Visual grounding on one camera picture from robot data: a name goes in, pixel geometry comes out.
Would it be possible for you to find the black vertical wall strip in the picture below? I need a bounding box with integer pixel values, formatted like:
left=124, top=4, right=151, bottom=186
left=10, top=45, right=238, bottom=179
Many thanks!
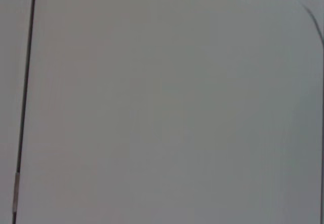
left=12, top=0, right=38, bottom=224

